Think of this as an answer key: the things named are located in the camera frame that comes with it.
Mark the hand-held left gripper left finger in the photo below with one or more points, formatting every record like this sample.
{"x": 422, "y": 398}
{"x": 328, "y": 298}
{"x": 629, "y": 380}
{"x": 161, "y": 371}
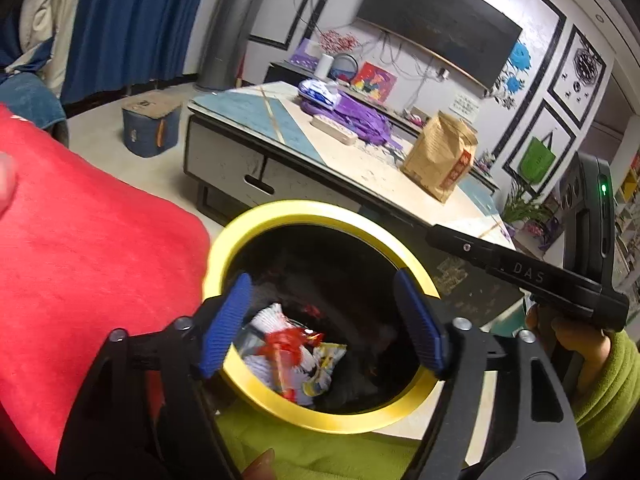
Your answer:
{"x": 225, "y": 330}

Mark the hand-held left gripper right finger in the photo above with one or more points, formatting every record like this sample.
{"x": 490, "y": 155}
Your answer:
{"x": 420, "y": 330}

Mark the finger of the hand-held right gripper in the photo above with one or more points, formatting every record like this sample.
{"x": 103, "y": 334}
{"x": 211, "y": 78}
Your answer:
{"x": 465, "y": 247}

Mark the white foam fruit net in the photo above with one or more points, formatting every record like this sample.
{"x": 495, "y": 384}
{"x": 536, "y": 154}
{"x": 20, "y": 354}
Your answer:
{"x": 265, "y": 320}

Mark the long red snack wrapper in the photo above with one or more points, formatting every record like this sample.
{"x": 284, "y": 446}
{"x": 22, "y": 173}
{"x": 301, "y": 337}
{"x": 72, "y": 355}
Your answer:
{"x": 285, "y": 342}

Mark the yellow rimmed trash bin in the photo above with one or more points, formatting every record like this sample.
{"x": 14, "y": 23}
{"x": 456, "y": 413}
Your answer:
{"x": 350, "y": 285}

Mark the yellow and blue snack packet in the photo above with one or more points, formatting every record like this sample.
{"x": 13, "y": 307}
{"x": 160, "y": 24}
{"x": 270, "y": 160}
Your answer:
{"x": 325, "y": 365}

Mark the person's right hand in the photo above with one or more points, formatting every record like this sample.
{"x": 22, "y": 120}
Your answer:
{"x": 580, "y": 347}

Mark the person's left hand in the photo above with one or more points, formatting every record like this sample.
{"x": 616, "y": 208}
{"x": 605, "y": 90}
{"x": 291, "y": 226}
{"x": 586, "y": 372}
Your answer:
{"x": 259, "y": 466}

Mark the cluttered bookshelf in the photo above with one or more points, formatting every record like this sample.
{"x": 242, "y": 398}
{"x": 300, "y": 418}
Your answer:
{"x": 627, "y": 225}

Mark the green potted plant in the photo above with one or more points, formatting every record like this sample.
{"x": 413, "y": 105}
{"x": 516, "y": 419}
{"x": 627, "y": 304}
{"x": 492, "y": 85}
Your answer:
{"x": 525, "y": 207}

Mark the brown paper bag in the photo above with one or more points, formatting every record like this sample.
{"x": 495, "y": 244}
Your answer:
{"x": 440, "y": 157}

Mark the green hanging tote bag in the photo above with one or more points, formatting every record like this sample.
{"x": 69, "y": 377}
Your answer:
{"x": 537, "y": 157}

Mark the red floral blanket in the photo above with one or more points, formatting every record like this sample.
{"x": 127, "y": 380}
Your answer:
{"x": 100, "y": 260}

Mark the green fleece clothing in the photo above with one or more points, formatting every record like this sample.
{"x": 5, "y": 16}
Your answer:
{"x": 325, "y": 455}

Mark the purple fabric bag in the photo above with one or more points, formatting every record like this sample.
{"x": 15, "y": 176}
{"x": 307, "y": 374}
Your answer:
{"x": 360, "y": 117}

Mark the white power strip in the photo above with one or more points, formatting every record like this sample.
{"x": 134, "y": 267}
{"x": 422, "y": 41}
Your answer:
{"x": 334, "y": 129}

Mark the colourful painting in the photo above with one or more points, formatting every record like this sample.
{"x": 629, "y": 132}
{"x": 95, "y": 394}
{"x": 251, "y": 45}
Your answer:
{"x": 372, "y": 79}

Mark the white and blue tissue pack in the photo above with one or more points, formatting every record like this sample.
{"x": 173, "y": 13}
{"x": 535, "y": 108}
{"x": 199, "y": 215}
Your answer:
{"x": 317, "y": 91}

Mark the blue storage stool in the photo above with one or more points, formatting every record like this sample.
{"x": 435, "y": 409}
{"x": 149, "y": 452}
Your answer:
{"x": 150, "y": 127}

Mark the round framed ornament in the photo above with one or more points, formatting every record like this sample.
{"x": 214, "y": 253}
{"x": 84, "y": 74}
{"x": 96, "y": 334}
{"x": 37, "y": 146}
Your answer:
{"x": 345, "y": 67}

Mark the blue and white coffee table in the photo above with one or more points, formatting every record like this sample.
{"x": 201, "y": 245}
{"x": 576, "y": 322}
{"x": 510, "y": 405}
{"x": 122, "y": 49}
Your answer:
{"x": 235, "y": 105}

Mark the white vase with red flowers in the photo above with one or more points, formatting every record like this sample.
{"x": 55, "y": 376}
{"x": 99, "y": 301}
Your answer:
{"x": 325, "y": 65}

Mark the dark television stand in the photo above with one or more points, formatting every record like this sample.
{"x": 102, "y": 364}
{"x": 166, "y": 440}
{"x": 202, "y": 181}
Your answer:
{"x": 280, "y": 72}

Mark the silver tower air conditioner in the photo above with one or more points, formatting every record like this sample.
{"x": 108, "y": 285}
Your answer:
{"x": 235, "y": 25}

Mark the narrow blue curtain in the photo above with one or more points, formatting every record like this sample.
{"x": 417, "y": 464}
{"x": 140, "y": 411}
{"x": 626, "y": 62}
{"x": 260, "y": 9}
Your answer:
{"x": 135, "y": 25}

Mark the beige curtain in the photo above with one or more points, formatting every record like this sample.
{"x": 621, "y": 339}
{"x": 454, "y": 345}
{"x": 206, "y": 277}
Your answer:
{"x": 50, "y": 20}

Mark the white paper wall note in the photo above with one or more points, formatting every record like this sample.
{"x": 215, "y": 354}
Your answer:
{"x": 465, "y": 106}

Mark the black wall television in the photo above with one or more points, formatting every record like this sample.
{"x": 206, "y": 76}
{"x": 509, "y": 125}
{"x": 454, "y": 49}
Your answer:
{"x": 440, "y": 20}

